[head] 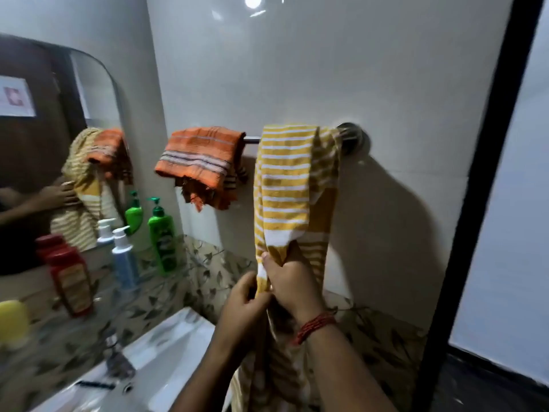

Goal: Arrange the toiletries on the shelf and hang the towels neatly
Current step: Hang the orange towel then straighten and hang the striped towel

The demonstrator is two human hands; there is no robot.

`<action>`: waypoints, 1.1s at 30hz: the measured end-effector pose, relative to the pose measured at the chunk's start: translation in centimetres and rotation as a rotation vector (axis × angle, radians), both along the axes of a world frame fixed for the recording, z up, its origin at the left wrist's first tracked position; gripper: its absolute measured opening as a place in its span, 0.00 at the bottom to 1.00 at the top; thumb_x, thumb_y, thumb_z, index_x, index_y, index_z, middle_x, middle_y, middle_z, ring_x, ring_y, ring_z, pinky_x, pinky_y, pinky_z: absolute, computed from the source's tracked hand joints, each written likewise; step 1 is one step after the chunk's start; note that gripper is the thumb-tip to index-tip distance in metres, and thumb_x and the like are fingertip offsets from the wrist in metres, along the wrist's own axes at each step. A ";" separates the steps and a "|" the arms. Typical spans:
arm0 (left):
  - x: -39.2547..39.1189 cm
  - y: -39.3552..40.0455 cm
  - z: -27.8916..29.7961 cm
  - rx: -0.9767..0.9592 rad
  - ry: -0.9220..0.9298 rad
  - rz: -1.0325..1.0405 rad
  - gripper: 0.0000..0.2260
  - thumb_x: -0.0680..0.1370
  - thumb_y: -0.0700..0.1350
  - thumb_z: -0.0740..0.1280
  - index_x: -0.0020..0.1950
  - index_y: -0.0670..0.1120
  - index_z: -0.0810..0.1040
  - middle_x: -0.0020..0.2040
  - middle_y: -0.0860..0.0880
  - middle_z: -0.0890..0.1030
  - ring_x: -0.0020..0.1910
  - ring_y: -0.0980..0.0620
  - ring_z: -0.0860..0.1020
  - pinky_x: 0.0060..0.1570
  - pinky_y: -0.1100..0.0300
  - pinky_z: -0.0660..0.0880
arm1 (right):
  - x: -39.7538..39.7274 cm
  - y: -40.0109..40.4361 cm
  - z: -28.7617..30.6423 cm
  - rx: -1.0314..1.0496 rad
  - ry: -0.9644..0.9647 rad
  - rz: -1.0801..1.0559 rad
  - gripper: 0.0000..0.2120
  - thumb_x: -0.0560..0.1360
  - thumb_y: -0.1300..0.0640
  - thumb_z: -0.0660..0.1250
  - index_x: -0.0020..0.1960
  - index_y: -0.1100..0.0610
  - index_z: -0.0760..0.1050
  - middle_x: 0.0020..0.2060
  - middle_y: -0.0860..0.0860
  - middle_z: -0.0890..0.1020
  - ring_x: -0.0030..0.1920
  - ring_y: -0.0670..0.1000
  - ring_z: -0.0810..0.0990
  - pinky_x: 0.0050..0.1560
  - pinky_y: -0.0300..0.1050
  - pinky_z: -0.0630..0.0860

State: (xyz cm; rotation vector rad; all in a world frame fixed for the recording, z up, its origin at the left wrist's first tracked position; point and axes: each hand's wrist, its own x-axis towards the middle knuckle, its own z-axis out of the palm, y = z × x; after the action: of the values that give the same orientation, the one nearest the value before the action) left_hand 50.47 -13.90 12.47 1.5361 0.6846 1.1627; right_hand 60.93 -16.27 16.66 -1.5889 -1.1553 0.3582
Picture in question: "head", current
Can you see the person's right hand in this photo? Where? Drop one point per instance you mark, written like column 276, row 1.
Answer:
column 294, row 283

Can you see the person's left hand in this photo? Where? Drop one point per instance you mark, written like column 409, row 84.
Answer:
column 240, row 317

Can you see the white wash basin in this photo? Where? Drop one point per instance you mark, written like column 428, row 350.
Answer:
column 171, row 351

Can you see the yellow striped towel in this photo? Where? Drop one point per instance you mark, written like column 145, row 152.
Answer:
column 287, row 188

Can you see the green pump bottle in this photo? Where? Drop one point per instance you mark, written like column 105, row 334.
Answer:
column 163, row 240

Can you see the blue white pump bottle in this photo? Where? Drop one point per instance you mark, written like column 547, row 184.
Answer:
column 124, row 261

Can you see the orange plaid towel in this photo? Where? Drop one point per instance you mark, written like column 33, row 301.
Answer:
column 201, row 158

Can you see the black comb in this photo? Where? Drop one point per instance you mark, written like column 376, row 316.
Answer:
column 96, row 385

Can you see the red bottle with yellow label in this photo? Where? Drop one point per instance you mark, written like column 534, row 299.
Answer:
column 70, row 283

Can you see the yellow silicone squeeze bottle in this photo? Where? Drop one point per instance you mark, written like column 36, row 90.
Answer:
column 13, row 323

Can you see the person's right forearm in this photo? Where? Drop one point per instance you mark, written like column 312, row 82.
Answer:
column 343, row 373

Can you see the person's left forearm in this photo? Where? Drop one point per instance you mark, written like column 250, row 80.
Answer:
column 210, row 381

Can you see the basin faucet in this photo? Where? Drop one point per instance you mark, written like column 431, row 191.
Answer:
column 118, row 360

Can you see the black towel bar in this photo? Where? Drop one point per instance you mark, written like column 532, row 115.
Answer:
column 351, row 137

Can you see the black door frame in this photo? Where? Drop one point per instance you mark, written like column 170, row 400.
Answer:
column 472, row 210

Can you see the rounded wall mirror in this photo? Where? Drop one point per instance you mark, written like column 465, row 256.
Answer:
column 34, row 145

